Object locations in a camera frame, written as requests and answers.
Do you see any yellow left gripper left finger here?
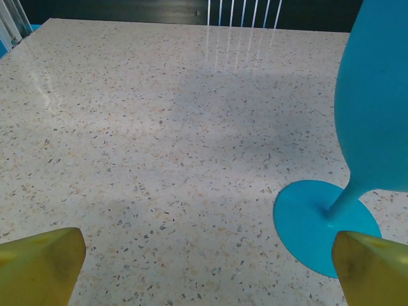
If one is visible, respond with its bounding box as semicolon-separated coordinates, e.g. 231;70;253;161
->
0;227;87;306

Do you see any blue plastic wine glass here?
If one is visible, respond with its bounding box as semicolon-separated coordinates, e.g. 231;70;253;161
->
273;0;408;279

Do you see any aluminium frame post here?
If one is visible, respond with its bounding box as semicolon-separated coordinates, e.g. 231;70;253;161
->
0;0;33;54

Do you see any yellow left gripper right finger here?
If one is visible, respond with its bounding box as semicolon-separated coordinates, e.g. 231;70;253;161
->
332;230;408;306

